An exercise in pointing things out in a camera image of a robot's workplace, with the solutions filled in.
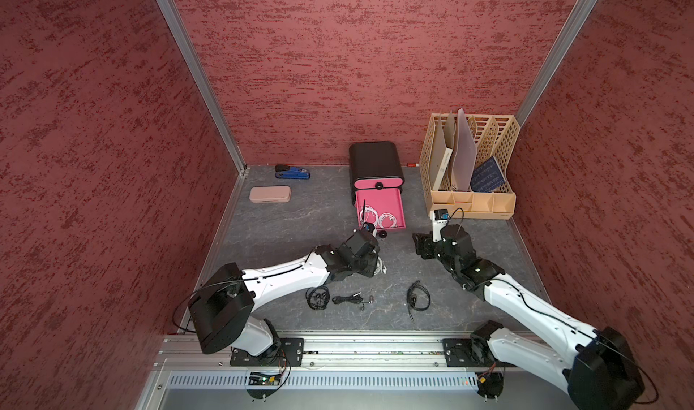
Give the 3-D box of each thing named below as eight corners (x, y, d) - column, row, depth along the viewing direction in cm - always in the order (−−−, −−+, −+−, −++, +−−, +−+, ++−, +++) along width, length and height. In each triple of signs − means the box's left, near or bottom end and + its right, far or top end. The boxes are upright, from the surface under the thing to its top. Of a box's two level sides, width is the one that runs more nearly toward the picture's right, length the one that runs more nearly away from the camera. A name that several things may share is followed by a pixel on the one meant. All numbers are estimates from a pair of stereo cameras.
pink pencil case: (249, 202, 111) (247, 198, 108) (253, 190, 115) (251, 186, 113) (289, 202, 111) (288, 198, 109) (292, 190, 115) (291, 186, 113)
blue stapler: (275, 177, 119) (273, 170, 116) (279, 170, 122) (277, 163, 118) (308, 182, 118) (306, 175, 114) (311, 174, 121) (309, 167, 117)
